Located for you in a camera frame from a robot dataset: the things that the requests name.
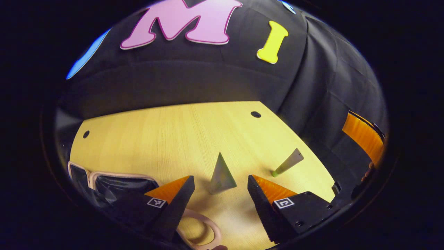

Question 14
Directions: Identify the pink suitcase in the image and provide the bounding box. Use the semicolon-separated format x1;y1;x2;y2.
68;161;223;250

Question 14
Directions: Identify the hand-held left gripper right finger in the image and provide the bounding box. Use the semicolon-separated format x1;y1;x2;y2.
247;174;335;243

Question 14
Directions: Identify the wide green skincare tube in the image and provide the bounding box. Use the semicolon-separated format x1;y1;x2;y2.
208;152;238;195

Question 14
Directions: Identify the slim pale skincare tube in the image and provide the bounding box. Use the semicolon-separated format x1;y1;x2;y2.
271;148;305;178

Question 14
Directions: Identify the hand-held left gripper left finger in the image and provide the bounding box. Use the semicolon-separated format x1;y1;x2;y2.
114;175;196;242

